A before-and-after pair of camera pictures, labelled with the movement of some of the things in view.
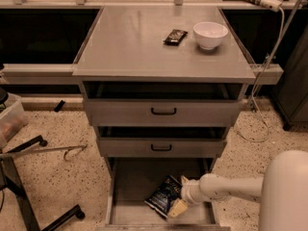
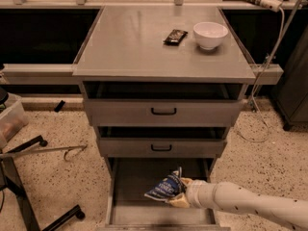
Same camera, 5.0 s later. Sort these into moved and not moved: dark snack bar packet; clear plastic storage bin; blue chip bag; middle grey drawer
Moved: blue chip bag
Not moved: clear plastic storage bin; dark snack bar packet; middle grey drawer
